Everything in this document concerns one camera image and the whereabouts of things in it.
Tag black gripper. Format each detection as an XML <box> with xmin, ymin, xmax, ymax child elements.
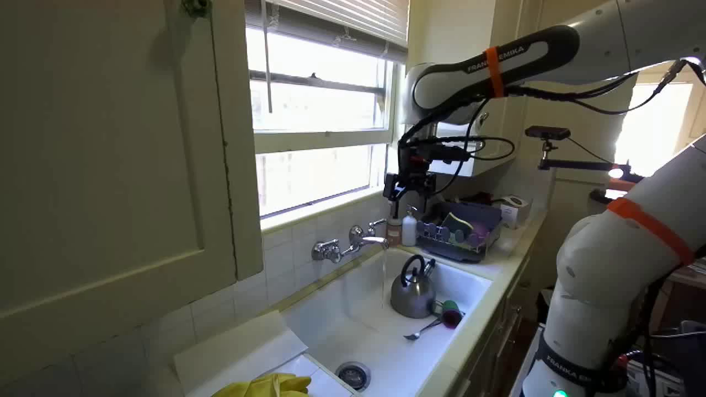
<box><xmin>381</xmin><ymin>139</ymin><xmax>443</xmax><ymax>202</ymax></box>

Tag chrome wall faucet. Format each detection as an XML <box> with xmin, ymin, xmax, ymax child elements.
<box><xmin>311</xmin><ymin>215</ymin><xmax>390</xmax><ymax>264</ymax></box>

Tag white soap pump bottle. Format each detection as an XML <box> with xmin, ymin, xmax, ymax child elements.
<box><xmin>399</xmin><ymin>207</ymin><xmax>419</xmax><ymax>248</ymax></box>

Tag dark dish rack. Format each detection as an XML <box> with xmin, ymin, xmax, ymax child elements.
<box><xmin>414</xmin><ymin>196</ymin><xmax>505</xmax><ymax>264</ymax></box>

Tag green and pink scrubber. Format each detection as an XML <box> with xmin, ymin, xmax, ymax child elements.
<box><xmin>430</xmin><ymin>294</ymin><xmax>465</xmax><ymax>330</ymax></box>

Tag white ceramic sink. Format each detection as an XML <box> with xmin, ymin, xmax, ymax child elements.
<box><xmin>282</xmin><ymin>245</ymin><xmax>495</xmax><ymax>397</ymax></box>

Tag white cabinet beside dish rack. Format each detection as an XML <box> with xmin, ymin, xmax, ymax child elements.
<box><xmin>407</xmin><ymin>0</ymin><xmax>521</xmax><ymax>179</ymax></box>

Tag white window blind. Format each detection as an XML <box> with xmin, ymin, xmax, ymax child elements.
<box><xmin>263</xmin><ymin>0</ymin><xmax>412</xmax><ymax>47</ymax></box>

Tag metal sink drain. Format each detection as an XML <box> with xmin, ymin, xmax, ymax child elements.
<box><xmin>336</xmin><ymin>358</ymin><xmax>373</xmax><ymax>392</ymax></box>

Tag yellow rubber gloves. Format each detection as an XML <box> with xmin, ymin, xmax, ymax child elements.
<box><xmin>212</xmin><ymin>371</ymin><xmax>315</xmax><ymax>397</ymax></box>

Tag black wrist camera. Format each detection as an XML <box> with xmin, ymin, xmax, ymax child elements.
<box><xmin>430</xmin><ymin>141</ymin><xmax>474</xmax><ymax>164</ymax></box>

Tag white window frame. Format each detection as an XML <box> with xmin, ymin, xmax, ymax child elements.
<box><xmin>244</xmin><ymin>0</ymin><xmax>410</xmax><ymax>231</ymax></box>

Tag steel kettle with black handle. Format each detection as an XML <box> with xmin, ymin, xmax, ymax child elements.
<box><xmin>388</xmin><ymin>254</ymin><xmax>439</xmax><ymax>320</ymax></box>

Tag orange velcro strap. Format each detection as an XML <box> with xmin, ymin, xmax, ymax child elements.
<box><xmin>604</xmin><ymin>196</ymin><xmax>698</xmax><ymax>267</ymax></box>
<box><xmin>484</xmin><ymin>44</ymin><xmax>508</xmax><ymax>98</ymax></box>

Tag black camera on stand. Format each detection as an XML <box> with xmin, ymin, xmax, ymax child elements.
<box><xmin>522</xmin><ymin>124</ymin><xmax>636</xmax><ymax>183</ymax></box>

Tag cream wall cabinet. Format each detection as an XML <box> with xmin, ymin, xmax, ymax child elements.
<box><xmin>0</xmin><ymin>0</ymin><xmax>264</xmax><ymax>383</ymax></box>

